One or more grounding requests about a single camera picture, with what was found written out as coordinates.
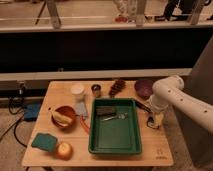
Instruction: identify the green plastic tray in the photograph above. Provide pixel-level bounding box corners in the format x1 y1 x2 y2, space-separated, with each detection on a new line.
88 98 142 155

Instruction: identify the bunch of dark grapes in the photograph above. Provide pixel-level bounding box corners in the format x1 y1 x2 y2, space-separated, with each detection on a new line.
109 79 126 98

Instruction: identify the purple bowl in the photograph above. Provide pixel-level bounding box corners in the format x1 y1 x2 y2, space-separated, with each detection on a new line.
134 79 153 99

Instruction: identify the teal sponge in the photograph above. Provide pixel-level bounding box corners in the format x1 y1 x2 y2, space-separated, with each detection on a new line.
31 133 58 152

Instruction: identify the red handled utensil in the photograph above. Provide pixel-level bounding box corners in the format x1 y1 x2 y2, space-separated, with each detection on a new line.
80 116 90 134

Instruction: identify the black dish brush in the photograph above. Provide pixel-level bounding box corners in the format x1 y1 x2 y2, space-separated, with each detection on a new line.
134 100 160 130

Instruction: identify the apple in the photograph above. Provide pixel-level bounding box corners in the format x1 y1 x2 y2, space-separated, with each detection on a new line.
56 142 73 160

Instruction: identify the wooden table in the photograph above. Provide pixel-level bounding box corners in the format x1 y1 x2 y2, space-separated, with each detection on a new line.
22 81 173 167

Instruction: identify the orange bowl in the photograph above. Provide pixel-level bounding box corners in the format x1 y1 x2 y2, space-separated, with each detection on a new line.
50 106 76 129

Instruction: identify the silver fork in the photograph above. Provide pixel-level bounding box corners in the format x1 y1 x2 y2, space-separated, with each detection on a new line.
102 114 128 121

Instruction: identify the dark sponge in tray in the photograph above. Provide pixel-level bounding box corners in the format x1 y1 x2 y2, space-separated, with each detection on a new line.
96 106 116 116

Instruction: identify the blue box on floor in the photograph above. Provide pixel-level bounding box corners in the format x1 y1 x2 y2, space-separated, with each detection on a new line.
24 103 41 121

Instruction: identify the white cup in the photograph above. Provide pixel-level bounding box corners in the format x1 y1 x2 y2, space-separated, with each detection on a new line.
71 83 85 100

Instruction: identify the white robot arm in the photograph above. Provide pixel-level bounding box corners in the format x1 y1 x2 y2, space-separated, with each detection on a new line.
148 75 213 134

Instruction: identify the small dark metal cup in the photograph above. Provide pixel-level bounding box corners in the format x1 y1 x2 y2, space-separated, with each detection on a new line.
91 84 101 98

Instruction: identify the banana in bowl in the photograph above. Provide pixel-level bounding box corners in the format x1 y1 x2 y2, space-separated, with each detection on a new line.
53 112 72 124

